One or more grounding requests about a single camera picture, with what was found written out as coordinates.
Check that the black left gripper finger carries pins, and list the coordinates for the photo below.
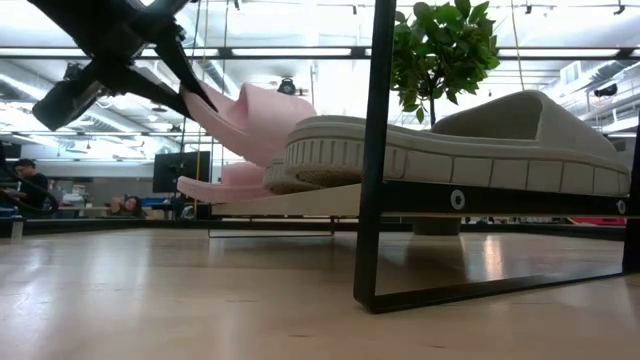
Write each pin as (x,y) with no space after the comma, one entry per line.
(177,65)
(145,87)

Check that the grey rubber slide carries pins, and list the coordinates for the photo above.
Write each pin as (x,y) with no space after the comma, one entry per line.
(280,180)
(500,170)

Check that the black ceiling spotlight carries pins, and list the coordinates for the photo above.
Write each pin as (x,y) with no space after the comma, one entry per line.
(72,71)

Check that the black computer monitor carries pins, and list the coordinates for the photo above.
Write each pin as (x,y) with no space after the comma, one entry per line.
(170,170)

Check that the round black ceiling fixture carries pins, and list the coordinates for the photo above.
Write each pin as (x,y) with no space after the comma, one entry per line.
(286,87)

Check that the person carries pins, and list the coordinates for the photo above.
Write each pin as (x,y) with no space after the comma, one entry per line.
(30,187)
(131,206)

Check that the green leafy plant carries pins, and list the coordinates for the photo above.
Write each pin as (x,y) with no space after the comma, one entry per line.
(445,45)

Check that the black metal rig frame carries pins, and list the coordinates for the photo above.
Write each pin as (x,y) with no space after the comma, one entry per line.
(300,52)

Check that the wooden shelf with black frame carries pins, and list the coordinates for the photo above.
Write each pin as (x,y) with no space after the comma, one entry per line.
(372,150)

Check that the black ceiling camera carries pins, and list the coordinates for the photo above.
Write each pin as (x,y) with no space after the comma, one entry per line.
(606,90)

